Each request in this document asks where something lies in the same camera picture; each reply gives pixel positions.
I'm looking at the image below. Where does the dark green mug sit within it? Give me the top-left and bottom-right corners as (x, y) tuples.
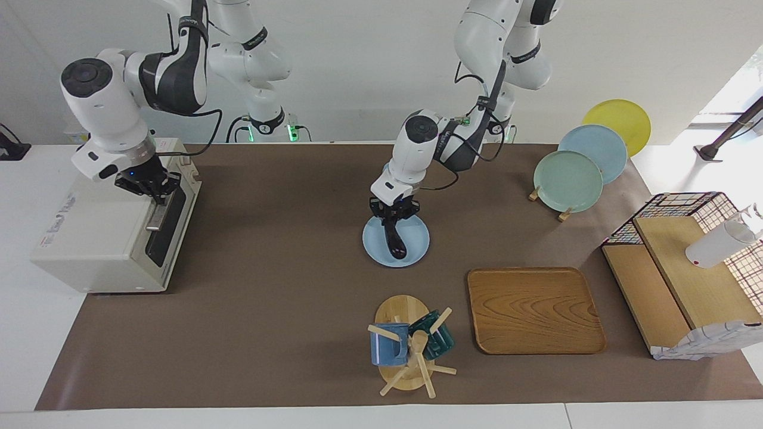
(409, 310), (456, 360)

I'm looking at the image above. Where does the wooden serving tray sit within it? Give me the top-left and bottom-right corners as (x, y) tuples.
(467, 267), (607, 356)

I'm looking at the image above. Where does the oven glass door with handle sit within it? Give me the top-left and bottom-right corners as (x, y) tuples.
(143, 173), (202, 285)

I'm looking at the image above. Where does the light blue racked plate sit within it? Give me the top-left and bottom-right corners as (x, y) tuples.
(558, 125), (628, 185)

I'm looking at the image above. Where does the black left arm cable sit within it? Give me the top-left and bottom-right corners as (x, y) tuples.
(417, 60), (508, 192)

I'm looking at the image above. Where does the black clamp mount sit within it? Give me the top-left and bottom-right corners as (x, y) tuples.
(0, 123), (32, 161)

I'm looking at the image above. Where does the yellow plate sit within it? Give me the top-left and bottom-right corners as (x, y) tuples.
(582, 99), (652, 157)

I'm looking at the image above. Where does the pale green plate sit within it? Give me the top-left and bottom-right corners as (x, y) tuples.
(533, 150), (604, 213)

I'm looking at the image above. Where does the wooden plate rack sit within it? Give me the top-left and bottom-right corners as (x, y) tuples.
(528, 186), (573, 222)

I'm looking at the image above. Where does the wooden shelf with wire basket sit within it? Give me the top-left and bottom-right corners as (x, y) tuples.
(601, 192), (763, 358)

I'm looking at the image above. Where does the black stand pole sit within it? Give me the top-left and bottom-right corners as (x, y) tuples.
(694, 95), (763, 161)

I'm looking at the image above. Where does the cream toaster oven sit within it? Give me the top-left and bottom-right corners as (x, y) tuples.
(31, 138), (202, 294)

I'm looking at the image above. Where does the wooden mug tree stand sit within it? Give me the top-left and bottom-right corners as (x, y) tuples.
(368, 294), (457, 399)

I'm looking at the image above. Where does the white marbled cloth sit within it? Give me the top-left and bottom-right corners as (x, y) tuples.
(653, 321), (763, 360)

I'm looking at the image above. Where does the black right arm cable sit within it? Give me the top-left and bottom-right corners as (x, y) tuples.
(158, 107), (224, 157)

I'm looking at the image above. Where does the blue mug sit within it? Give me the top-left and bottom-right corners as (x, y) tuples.
(370, 322), (411, 366)

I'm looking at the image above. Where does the black arm base cable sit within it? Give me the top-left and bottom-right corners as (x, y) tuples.
(225, 115), (251, 144)

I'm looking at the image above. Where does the white cup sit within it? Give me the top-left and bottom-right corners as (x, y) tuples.
(686, 204), (763, 269)

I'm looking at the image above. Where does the dark purple eggplant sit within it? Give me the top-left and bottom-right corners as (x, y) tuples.
(381, 217), (408, 260)

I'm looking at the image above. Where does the brown table mat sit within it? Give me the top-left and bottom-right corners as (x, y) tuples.
(35, 143), (763, 411)

